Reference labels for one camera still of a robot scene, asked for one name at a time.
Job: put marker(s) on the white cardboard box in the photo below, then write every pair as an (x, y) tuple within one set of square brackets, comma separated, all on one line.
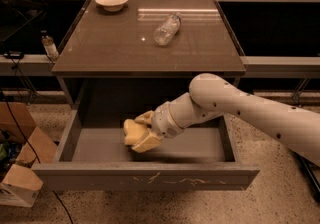
[(20, 187)]

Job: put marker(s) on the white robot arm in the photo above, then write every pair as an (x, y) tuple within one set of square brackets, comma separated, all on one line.
[(210, 96)]

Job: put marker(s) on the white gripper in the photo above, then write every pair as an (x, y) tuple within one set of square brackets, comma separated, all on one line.
[(164, 119)]

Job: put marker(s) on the black metal stand base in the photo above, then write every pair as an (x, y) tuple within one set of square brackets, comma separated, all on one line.
[(312, 174)]

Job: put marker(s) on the small bottle on ledge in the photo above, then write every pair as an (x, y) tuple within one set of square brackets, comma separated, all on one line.
[(49, 46)]

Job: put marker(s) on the brown cardboard box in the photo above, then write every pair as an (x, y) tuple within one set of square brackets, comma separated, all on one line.
[(17, 122)]

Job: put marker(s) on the clear plastic water bottle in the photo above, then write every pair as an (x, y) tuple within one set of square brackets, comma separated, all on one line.
[(165, 32)]

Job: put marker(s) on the black equipment on left ledge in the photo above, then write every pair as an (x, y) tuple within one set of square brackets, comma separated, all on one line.
[(20, 25)]

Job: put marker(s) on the brown cabinet with glass top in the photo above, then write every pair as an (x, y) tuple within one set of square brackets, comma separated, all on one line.
[(121, 44)]

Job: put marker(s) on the white ceramic bowl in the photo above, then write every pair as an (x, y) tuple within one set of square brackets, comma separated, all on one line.
[(111, 5)]

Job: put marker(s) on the yellow sponge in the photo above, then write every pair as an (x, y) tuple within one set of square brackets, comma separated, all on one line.
[(133, 131)]

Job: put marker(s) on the open grey top drawer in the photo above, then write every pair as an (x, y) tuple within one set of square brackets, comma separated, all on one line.
[(92, 155)]

